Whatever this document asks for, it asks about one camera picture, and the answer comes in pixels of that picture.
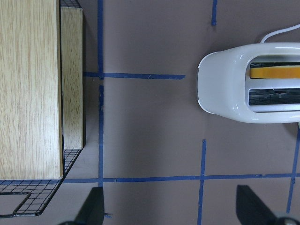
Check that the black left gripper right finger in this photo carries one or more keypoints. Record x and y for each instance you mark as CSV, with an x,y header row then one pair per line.
x,y
251,210

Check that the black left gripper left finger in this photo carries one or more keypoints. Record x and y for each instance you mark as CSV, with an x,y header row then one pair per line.
x,y
92,211

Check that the white two-slot toaster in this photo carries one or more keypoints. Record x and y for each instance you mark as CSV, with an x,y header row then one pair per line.
x,y
224,86

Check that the yellow bread slice in toaster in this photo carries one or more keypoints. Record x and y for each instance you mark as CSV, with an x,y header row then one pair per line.
x,y
279,72

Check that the light wooden shelf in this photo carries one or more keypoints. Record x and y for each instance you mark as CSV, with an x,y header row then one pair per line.
x,y
41,86

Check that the black wire basket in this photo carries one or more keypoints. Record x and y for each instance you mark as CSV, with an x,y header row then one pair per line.
x,y
38,193

